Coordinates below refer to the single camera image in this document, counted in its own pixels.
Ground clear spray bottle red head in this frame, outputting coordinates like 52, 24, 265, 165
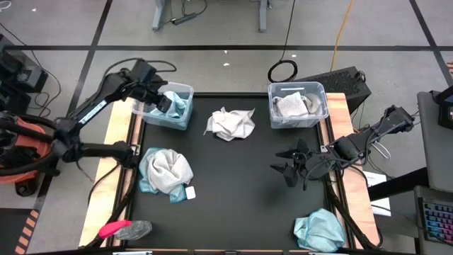
98, 219, 153, 241

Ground gray microfiber towel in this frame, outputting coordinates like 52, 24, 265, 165
203, 106, 256, 142
275, 91, 309, 120
147, 148, 195, 195
303, 92, 323, 115

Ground black equipment box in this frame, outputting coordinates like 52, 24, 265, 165
0, 34, 50, 115

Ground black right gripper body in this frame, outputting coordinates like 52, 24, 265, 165
299, 150, 336, 181

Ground black metal bar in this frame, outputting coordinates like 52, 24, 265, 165
367, 166, 430, 202

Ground white paper sheet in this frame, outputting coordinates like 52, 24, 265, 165
362, 171, 392, 217

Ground light blue microfiber towel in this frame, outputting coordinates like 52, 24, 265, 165
137, 147, 188, 205
148, 90, 189, 120
293, 208, 347, 253

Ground black monitor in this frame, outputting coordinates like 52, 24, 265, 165
430, 84, 453, 130

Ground orange and black machine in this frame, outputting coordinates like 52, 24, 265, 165
0, 109, 59, 198

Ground backlit rainbow keyboard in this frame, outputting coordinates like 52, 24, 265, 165
419, 198, 453, 246

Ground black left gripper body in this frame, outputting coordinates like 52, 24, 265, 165
133, 78, 168, 106

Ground gray desk leg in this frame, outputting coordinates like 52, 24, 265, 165
258, 0, 269, 33
151, 0, 168, 32

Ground gray desk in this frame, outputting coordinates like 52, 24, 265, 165
416, 90, 453, 194

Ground clear plastic storage bin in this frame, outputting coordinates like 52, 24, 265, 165
268, 81, 330, 130
131, 81, 195, 131

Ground black computer tower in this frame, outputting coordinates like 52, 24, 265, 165
295, 66, 372, 115

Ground black coiled cable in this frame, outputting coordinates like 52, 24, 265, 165
267, 0, 299, 84

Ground light wooden table side board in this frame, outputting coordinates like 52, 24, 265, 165
78, 97, 144, 249
320, 92, 382, 249

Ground black power strip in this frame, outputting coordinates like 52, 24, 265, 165
171, 12, 198, 26

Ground yellow cable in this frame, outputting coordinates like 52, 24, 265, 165
330, 0, 355, 72

